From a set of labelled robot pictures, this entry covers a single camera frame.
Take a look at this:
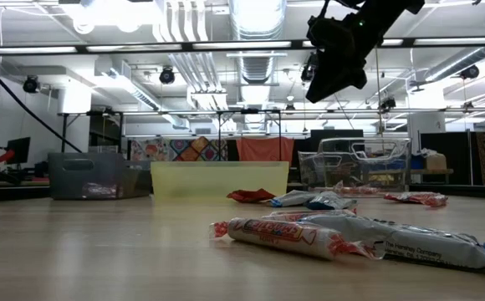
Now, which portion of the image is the wooden side table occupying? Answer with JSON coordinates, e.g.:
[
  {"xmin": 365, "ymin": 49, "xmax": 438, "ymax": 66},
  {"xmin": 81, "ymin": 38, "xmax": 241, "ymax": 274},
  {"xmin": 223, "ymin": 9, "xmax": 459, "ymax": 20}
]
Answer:
[{"xmin": 409, "ymin": 167, "xmax": 455, "ymax": 185}]

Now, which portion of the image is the red object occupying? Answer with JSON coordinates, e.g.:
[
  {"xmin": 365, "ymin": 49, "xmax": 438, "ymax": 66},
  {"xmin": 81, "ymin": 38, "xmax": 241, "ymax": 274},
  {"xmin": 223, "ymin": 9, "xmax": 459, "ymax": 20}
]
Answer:
[{"xmin": 0, "ymin": 149, "xmax": 17, "ymax": 169}]

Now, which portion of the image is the silver ventilation duct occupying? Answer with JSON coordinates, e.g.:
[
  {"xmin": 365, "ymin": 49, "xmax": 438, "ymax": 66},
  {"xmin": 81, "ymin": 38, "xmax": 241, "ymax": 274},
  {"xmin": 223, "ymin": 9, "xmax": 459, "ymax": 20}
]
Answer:
[
  {"xmin": 228, "ymin": 0, "xmax": 288, "ymax": 131},
  {"xmin": 424, "ymin": 44, "xmax": 485, "ymax": 83}
]

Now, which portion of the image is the clear plastic bin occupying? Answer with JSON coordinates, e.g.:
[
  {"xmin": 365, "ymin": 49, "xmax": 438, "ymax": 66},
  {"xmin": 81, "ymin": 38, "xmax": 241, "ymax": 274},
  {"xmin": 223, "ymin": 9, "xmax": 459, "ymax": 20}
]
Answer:
[{"xmin": 299, "ymin": 137, "xmax": 411, "ymax": 196}]

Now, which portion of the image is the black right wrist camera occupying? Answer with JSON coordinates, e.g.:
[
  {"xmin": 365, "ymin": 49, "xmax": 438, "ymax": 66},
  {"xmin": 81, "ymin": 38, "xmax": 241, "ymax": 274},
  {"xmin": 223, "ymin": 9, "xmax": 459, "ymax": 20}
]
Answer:
[{"xmin": 307, "ymin": 14, "xmax": 357, "ymax": 54}]

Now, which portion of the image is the yellow plastic bin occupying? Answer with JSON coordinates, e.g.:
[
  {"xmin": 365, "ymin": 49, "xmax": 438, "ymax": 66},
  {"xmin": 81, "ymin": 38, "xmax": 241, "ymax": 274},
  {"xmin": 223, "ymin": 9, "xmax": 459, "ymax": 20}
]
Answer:
[{"xmin": 150, "ymin": 161, "xmax": 290, "ymax": 201}]

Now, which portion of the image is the brown cardboard box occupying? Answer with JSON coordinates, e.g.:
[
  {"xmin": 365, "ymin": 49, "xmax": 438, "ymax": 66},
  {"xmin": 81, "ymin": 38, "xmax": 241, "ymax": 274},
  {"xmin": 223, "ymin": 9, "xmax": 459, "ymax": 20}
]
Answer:
[{"xmin": 425, "ymin": 150, "xmax": 448, "ymax": 171}]

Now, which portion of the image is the thin hanging cable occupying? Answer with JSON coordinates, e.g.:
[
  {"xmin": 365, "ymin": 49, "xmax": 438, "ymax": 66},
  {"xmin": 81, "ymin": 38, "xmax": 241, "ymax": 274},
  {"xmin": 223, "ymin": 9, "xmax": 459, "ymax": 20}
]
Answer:
[{"xmin": 371, "ymin": 41, "xmax": 385, "ymax": 135}]

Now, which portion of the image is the black computer monitor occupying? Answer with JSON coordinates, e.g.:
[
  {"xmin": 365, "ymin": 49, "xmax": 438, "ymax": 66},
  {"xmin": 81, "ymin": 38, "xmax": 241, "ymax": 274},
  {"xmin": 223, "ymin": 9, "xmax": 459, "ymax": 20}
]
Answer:
[{"xmin": 4, "ymin": 136, "xmax": 32, "ymax": 166}]

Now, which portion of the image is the colourful patchwork quilt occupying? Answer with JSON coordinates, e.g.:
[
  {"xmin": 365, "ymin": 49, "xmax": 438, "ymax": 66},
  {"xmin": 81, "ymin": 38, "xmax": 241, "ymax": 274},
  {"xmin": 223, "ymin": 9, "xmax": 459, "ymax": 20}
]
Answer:
[{"xmin": 129, "ymin": 136, "xmax": 229, "ymax": 163}]

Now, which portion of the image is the red hanging cloth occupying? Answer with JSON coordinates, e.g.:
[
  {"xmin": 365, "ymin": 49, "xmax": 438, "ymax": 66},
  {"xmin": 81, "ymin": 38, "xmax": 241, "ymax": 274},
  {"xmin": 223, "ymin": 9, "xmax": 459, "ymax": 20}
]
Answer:
[{"xmin": 236, "ymin": 136, "xmax": 295, "ymax": 163}]

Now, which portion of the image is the Smarties candy roll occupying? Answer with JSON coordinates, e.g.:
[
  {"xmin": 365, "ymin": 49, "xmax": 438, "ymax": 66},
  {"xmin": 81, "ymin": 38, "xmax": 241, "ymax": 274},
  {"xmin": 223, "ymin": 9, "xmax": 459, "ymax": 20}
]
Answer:
[
  {"xmin": 283, "ymin": 208, "xmax": 357, "ymax": 217},
  {"xmin": 208, "ymin": 217, "xmax": 380, "ymax": 262},
  {"xmin": 261, "ymin": 211, "xmax": 323, "ymax": 223},
  {"xmin": 333, "ymin": 180, "xmax": 380, "ymax": 196}
]

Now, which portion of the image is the dark grey plastic bin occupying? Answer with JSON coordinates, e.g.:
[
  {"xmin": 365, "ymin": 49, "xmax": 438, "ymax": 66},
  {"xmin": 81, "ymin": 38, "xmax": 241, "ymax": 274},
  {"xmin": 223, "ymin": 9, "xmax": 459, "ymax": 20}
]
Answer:
[{"xmin": 48, "ymin": 152, "xmax": 152, "ymax": 201}]

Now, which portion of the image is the long black cable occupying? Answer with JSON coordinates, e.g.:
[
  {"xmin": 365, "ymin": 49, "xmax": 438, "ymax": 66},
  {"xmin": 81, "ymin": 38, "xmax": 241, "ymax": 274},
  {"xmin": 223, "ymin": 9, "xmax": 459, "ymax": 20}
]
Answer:
[{"xmin": 0, "ymin": 53, "xmax": 84, "ymax": 155}]

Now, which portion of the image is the white blue Hershey's bar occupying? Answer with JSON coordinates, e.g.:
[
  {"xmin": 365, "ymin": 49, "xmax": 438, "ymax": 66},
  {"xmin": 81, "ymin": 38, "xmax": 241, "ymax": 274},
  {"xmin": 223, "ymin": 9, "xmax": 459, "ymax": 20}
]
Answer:
[
  {"xmin": 304, "ymin": 191, "xmax": 359, "ymax": 212},
  {"xmin": 269, "ymin": 189, "xmax": 319, "ymax": 208},
  {"xmin": 300, "ymin": 213, "xmax": 485, "ymax": 272}
]

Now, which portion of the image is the black bar with light strips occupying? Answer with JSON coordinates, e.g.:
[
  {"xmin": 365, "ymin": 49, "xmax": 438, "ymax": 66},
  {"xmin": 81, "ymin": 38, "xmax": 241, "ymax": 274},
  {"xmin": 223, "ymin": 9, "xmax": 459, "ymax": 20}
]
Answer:
[{"xmin": 0, "ymin": 36, "xmax": 485, "ymax": 55}]

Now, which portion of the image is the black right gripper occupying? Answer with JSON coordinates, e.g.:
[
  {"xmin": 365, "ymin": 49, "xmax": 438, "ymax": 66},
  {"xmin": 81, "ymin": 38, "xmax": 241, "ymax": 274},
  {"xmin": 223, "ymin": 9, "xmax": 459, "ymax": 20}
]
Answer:
[{"xmin": 305, "ymin": 0, "xmax": 411, "ymax": 104}]

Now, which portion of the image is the black screen panel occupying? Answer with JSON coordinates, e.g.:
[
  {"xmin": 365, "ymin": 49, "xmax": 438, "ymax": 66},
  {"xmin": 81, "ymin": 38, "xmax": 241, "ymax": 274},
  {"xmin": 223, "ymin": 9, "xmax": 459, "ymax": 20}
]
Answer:
[{"xmin": 309, "ymin": 129, "xmax": 365, "ymax": 154}]

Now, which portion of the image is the background black metal frame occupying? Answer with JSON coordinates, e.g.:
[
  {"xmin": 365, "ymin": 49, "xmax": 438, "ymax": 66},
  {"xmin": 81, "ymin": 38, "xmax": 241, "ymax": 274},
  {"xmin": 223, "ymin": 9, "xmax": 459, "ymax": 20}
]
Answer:
[{"xmin": 58, "ymin": 107, "xmax": 485, "ymax": 164}]

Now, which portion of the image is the black partition panel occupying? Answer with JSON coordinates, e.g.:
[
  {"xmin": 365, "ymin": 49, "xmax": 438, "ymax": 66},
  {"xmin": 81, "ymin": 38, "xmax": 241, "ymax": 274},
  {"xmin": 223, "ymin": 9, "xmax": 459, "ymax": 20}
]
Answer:
[{"xmin": 420, "ymin": 131, "xmax": 473, "ymax": 186}]

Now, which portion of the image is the black ceiling-hung camera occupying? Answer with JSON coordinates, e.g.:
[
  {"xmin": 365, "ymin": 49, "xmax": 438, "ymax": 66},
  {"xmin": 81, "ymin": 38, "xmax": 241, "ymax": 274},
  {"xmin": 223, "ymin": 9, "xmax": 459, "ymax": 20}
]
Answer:
[
  {"xmin": 158, "ymin": 65, "xmax": 176, "ymax": 86},
  {"xmin": 459, "ymin": 64, "xmax": 481, "ymax": 81},
  {"xmin": 22, "ymin": 74, "xmax": 42, "ymax": 94},
  {"xmin": 378, "ymin": 96, "xmax": 397, "ymax": 113},
  {"xmin": 299, "ymin": 62, "xmax": 315, "ymax": 83}
]

